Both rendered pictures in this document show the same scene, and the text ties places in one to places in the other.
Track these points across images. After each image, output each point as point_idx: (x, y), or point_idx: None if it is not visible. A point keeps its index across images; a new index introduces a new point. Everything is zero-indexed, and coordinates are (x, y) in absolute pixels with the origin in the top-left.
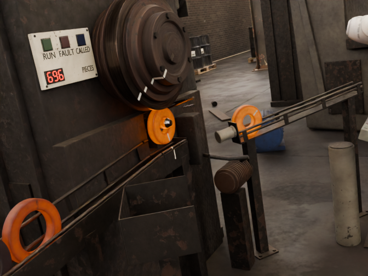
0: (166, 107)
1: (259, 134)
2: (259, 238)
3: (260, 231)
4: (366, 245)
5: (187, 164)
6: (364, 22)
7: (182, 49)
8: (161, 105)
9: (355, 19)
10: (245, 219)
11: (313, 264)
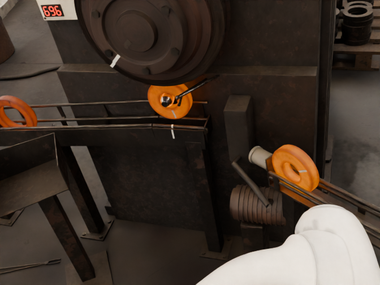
0: (163, 85)
1: (296, 200)
2: None
3: None
4: None
5: (196, 151)
6: (286, 240)
7: (152, 37)
8: (154, 81)
9: (308, 216)
10: (250, 250)
11: None
